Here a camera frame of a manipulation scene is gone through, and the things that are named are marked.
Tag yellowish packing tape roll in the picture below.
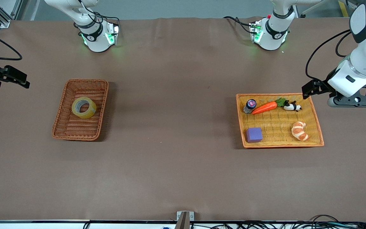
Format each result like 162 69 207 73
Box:
71 97 97 119

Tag yellow wicker basket orange rim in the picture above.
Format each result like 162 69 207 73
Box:
236 93 325 149

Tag brown wicker basket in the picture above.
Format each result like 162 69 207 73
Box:
51 79 109 141

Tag toy panda figure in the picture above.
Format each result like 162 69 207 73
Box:
283 101 302 112

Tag toy croissant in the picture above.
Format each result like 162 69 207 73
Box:
291 121 309 142

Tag orange toy carrot green leaves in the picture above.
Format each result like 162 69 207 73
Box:
252 98 287 115

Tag small bottle blue lid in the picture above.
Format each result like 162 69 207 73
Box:
243 99 257 114

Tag purple foam cube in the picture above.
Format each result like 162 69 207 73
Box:
246 127 263 143

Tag brown table cover sheet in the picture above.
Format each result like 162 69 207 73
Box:
0 17 366 222

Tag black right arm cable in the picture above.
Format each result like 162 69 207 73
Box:
0 26 23 61

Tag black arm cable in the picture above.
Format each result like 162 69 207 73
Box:
305 29 352 80
0 26 23 61

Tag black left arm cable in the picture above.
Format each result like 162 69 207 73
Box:
305 29 352 80

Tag aluminium frame post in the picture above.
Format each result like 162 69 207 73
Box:
0 0 23 28

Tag black left base cable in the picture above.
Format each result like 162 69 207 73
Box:
223 16 253 33

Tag black base cable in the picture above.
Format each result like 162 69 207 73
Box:
92 11 120 26
223 16 253 33

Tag black right base cable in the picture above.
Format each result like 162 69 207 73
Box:
92 11 120 26

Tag black cable tangle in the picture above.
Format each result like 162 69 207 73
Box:
189 215 366 229

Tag metal bracket at table edge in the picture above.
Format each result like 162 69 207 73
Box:
174 211 195 229

